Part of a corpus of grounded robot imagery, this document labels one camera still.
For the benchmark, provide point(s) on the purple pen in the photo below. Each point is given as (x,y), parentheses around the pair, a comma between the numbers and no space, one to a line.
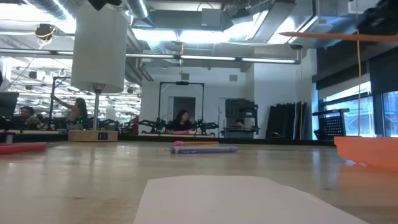
(202,150)

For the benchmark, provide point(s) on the orange plastic box lid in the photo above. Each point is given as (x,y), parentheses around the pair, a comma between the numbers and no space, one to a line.
(370,151)

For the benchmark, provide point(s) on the black monitor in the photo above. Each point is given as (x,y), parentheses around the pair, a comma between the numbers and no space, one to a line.
(7,104)

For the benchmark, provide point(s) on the white notepad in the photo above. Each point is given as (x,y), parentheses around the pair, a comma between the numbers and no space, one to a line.
(236,202)

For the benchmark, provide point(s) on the black metal frame stand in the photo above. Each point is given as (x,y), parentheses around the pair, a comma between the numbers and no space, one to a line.
(181,83)
(53,99)

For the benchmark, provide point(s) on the black dome ceiling camera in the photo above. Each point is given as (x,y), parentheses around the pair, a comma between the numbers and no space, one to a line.
(296,47)

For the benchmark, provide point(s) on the black pegboard cart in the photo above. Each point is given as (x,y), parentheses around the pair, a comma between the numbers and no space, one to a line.
(332,126)

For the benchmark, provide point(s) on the orange wooden pencil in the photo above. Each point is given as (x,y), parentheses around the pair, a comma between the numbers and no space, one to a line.
(199,143)
(342,37)

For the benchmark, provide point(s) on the black leaning panels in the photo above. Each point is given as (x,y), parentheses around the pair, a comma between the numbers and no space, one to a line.
(284,121)

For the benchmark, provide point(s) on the long ceiling light bar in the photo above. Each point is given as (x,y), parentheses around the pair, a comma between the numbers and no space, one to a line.
(205,58)

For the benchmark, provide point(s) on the round black ceiling device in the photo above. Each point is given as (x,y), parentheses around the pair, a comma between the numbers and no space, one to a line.
(44,31)

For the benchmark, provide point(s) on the person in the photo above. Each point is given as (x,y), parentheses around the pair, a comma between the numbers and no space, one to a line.
(182,123)
(29,117)
(76,112)
(239,123)

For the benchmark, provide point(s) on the black background robot arms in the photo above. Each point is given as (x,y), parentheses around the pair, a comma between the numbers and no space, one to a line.
(206,125)

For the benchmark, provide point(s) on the black table frame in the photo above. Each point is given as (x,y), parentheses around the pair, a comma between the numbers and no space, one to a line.
(264,141)

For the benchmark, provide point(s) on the red and grey scissors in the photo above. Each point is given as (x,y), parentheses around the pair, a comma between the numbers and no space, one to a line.
(21,147)

